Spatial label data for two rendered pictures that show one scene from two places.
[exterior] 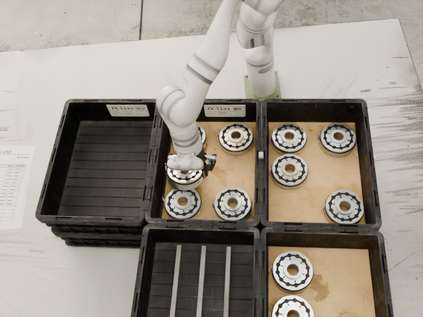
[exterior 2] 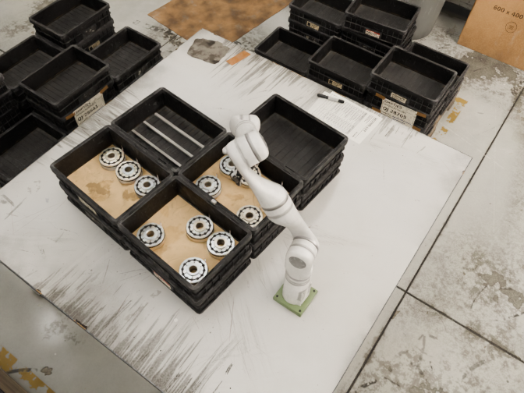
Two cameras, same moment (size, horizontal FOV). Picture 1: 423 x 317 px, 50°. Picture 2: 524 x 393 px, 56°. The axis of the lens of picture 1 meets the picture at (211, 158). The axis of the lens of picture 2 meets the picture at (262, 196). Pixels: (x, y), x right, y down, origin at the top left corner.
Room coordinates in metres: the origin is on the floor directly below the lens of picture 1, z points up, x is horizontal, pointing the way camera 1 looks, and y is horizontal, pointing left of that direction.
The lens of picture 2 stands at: (1.23, -0.96, 2.45)
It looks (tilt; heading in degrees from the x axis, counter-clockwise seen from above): 55 degrees down; 117
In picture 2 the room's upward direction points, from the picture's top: 2 degrees clockwise
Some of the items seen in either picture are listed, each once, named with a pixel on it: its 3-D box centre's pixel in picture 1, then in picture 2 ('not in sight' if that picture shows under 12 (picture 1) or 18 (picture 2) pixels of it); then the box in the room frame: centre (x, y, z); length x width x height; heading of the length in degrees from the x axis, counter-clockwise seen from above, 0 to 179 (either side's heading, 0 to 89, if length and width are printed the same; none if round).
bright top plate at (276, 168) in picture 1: (289, 169); (200, 226); (0.59, -0.21, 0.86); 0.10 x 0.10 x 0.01
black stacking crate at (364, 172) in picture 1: (314, 168); (185, 237); (0.57, -0.28, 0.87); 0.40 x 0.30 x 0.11; 168
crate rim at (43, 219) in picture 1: (102, 157); (288, 136); (0.70, 0.31, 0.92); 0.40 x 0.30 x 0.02; 168
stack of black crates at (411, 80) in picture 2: not in sight; (404, 101); (0.98, 1.34, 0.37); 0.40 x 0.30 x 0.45; 173
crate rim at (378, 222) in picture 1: (316, 160); (184, 230); (0.57, -0.28, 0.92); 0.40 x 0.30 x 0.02; 168
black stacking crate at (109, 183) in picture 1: (107, 165); (288, 143); (0.70, 0.31, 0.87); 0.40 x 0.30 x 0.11; 168
